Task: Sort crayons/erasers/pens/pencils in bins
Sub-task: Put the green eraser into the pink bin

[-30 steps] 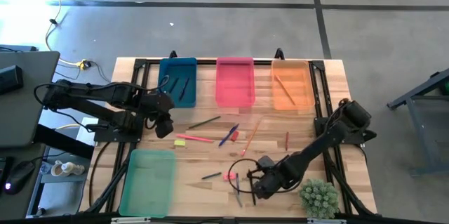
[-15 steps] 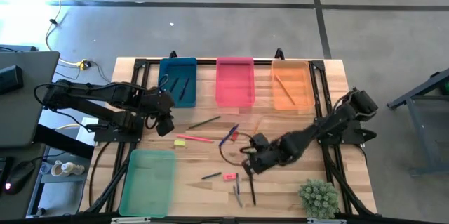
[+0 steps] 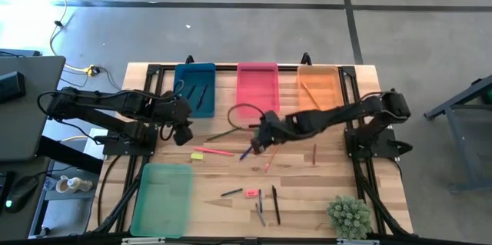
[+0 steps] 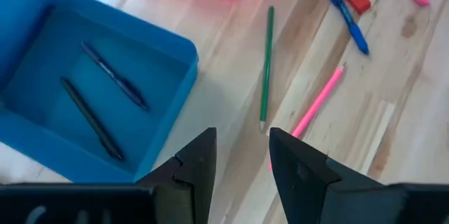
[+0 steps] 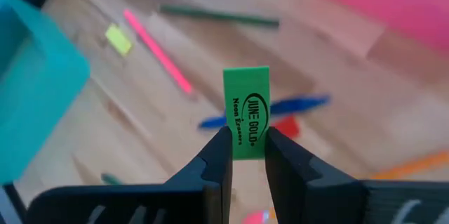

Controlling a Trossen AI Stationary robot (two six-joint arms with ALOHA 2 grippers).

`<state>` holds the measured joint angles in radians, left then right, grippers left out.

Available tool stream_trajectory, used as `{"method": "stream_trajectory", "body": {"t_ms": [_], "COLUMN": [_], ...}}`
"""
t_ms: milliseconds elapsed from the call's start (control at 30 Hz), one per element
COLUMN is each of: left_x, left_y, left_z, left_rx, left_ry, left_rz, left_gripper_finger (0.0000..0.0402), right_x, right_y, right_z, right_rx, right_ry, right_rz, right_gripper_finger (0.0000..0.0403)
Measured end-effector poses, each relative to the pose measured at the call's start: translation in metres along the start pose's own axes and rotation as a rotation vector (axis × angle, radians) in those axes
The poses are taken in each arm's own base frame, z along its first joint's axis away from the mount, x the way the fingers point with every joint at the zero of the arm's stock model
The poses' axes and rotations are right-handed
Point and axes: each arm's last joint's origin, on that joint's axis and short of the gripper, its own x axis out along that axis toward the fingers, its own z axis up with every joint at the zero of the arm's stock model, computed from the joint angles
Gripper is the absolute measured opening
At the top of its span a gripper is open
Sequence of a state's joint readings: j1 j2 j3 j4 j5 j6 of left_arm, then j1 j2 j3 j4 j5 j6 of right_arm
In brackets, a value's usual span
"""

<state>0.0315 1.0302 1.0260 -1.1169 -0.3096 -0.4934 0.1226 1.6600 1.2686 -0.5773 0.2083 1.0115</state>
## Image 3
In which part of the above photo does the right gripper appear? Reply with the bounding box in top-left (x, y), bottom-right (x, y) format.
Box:
top-left (251, 109), bottom-right (289, 155)

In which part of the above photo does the bright blue pen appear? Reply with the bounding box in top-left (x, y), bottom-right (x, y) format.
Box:
top-left (238, 144), bottom-right (254, 161)

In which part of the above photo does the orange pencil pink eraser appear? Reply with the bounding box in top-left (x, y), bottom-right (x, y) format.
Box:
top-left (264, 147), bottom-right (279, 173)

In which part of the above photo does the green pencil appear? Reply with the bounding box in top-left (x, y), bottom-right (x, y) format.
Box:
top-left (206, 126), bottom-right (244, 142)

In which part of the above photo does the black crayon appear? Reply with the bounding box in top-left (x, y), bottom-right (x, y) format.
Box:
top-left (271, 184), bottom-right (282, 226)

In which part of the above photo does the blue plastic bin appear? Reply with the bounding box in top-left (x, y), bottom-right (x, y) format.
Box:
top-left (173, 62), bottom-right (217, 119)

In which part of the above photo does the pink plastic bin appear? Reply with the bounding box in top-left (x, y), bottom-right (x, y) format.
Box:
top-left (235, 62), bottom-right (281, 119)

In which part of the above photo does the grey crayon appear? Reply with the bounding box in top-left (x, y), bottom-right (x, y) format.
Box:
top-left (254, 202), bottom-right (267, 227)

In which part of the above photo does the green plastic bin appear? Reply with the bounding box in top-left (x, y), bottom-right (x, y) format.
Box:
top-left (129, 162), bottom-right (194, 238)

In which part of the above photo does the orange plastic bin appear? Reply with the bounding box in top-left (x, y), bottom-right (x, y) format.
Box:
top-left (296, 64), bottom-right (345, 111)

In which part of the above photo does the green artificial plant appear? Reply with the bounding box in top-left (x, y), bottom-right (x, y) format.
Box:
top-left (325, 194), bottom-right (373, 241)

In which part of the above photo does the beige cup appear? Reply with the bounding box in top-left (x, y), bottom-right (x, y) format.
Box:
top-left (55, 174), bottom-right (94, 194)

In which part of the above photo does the grey desk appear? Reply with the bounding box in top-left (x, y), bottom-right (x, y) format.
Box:
top-left (0, 55), bottom-right (67, 161)

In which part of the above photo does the black computer mouse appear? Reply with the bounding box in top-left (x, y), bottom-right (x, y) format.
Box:
top-left (4, 175), bottom-right (39, 214)

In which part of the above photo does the black box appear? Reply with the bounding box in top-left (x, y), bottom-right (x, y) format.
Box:
top-left (0, 71), bottom-right (27, 104)

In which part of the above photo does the grey metal stand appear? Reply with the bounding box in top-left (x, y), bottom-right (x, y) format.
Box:
top-left (424, 74), bottom-right (492, 194)

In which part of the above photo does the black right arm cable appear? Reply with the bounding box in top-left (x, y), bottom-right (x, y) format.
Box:
top-left (226, 102), bottom-right (267, 131)

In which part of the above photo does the black table frame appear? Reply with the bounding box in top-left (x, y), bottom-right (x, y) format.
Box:
top-left (91, 52), bottom-right (414, 244)

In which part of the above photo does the floor cable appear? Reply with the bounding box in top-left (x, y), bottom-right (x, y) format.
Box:
top-left (45, 0), bottom-right (91, 73)

